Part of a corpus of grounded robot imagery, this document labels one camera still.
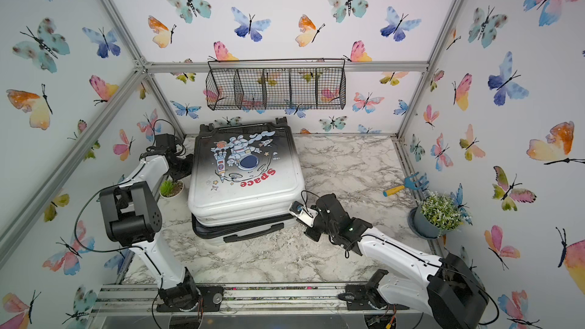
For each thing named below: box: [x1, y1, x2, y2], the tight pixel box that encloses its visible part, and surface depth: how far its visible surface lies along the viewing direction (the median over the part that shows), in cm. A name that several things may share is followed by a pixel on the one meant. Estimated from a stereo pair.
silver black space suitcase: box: [187, 117, 307, 243], surface depth 80 cm
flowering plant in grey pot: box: [407, 191, 464, 240], surface depth 78 cm
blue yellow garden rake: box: [382, 172, 430, 197], surface depth 105 cm
